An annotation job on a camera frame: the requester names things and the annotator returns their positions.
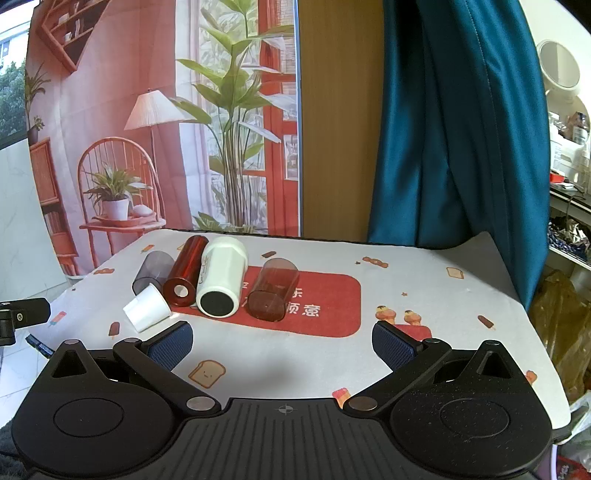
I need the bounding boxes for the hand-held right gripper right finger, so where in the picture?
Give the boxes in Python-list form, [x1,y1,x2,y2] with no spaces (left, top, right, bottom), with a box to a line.
[340,320,529,415]

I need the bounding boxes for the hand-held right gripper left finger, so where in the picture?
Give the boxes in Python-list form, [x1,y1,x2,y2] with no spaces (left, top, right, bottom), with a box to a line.
[48,320,222,414]

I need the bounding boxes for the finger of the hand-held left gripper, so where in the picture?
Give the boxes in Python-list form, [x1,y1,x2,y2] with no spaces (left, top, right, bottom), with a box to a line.
[25,335,55,358]
[0,298,52,347]

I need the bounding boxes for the brown transparent plastic cup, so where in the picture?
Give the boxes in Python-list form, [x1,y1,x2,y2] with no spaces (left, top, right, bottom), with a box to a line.
[245,258,300,322]

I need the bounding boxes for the small white paper cup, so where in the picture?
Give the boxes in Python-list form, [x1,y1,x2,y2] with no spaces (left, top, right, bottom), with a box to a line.
[122,283,173,333]

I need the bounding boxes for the shiny red metal cup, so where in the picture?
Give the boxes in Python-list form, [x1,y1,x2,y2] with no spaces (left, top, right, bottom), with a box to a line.
[163,234,209,306]

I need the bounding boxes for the grey transparent plastic cup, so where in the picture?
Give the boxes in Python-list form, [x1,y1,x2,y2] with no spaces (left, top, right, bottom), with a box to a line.
[132,250,177,296]

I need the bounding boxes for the large white cup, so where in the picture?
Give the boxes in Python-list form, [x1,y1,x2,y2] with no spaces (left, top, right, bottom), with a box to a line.
[196,236,249,319]

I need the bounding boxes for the white printed tablecloth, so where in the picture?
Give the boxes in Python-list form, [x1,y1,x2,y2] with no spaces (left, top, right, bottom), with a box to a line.
[46,229,574,429]

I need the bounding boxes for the yellow plastic bag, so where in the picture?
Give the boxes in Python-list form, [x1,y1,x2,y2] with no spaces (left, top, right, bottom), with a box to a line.
[528,270,591,403]

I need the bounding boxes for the clear plastic bag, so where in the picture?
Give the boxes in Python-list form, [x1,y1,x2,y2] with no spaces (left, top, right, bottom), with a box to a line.
[553,401,591,480]

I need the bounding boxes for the wooden panel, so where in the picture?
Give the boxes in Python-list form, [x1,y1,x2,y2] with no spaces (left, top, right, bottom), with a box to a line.
[295,0,387,244]

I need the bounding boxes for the teal curtain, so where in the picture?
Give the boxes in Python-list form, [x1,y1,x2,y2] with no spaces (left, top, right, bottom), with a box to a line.
[366,0,553,315]

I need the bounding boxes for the printed room scene backdrop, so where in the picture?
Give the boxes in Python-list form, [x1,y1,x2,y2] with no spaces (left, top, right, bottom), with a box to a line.
[24,0,302,278]

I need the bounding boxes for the cluttered white shelf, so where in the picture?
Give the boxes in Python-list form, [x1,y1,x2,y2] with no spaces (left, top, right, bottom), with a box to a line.
[547,107,591,271]

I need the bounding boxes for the round white mirror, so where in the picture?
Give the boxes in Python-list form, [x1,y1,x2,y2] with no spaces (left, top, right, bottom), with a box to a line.
[536,40,581,100]

